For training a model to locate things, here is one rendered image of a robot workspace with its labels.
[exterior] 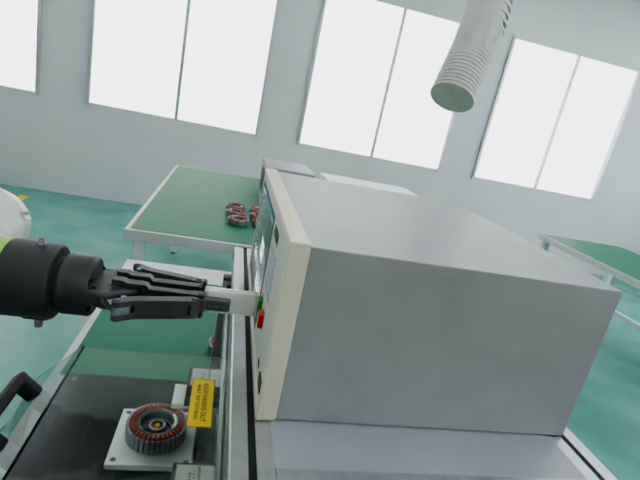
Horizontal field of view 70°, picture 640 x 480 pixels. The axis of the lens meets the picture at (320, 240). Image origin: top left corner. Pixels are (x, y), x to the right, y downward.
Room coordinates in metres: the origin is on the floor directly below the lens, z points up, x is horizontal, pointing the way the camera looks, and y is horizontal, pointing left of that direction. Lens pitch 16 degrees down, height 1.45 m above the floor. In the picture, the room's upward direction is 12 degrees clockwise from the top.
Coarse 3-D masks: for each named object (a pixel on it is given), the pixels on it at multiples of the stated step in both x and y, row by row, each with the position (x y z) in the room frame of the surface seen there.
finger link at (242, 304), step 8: (216, 296) 0.54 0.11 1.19; (224, 296) 0.54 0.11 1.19; (232, 296) 0.55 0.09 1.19; (240, 296) 0.55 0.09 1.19; (248, 296) 0.55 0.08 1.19; (256, 296) 0.55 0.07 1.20; (232, 304) 0.55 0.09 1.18; (240, 304) 0.55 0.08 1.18; (248, 304) 0.55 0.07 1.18; (256, 304) 0.55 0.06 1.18; (224, 312) 0.55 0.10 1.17; (232, 312) 0.55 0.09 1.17; (240, 312) 0.55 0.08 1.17; (248, 312) 0.55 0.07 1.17
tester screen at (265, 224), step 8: (264, 192) 0.80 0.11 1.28; (264, 200) 0.78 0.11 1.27; (264, 208) 0.75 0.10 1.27; (264, 216) 0.73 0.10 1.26; (264, 224) 0.71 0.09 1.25; (272, 224) 0.59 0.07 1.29; (256, 232) 0.82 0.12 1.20; (264, 232) 0.68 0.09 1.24; (256, 240) 0.79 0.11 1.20; (264, 240) 0.66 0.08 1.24; (256, 256) 0.74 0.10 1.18; (256, 264) 0.71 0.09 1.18; (256, 312) 0.60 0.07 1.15
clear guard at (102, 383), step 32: (96, 352) 0.55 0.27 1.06; (128, 352) 0.57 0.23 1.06; (160, 352) 0.58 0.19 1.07; (64, 384) 0.47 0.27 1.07; (96, 384) 0.49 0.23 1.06; (128, 384) 0.50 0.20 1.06; (160, 384) 0.51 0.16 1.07; (224, 384) 0.54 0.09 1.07; (32, 416) 0.43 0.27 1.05; (64, 416) 0.42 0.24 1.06; (96, 416) 0.43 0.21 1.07; (128, 416) 0.44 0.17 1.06; (160, 416) 0.45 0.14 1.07; (224, 416) 0.48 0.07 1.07; (32, 448) 0.37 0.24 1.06; (64, 448) 0.38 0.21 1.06; (96, 448) 0.39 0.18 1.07; (128, 448) 0.40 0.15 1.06; (160, 448) 0.41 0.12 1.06; (192, 448) 0.42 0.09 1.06
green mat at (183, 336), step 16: (96, 320) 1.15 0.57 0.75; (128, 320) 1.19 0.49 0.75; (144, 320) 1.21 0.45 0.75; (160, 320) 1.23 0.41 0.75; (176, 320) 1.25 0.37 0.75; (192, 320) 1.27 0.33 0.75; (208, 320) 1.29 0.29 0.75; (96, 336) 1.07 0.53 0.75; (112, 336) 1.09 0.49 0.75; (128, 336) 1.10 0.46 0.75; (144, 336) 1.12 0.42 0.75; (160, 336) 1.14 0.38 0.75; (176, 336) 1.16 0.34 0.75; (192, 336) 1.17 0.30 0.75; (208, 336) 1.19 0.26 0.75; (176, 352) 1.08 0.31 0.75; (192, 352) 1.09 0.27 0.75
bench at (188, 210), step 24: (192, 168) 3.74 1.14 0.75; (168, 192) 2.76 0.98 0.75; (192, 192) 2.89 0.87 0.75; (216, 192) 3.03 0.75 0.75; (240, 192) 3.19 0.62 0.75; (144, 216) 2.18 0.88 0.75; (168, 216) 2.27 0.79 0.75; (192, 216) 2.36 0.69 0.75; (216, 216) 2.46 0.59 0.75; (144, 240) 1.97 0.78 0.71; (168, 240) 1.99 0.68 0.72; (192, 240) 2.02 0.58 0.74; (216, 240) 2.06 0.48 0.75; (240, 240) 2.13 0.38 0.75
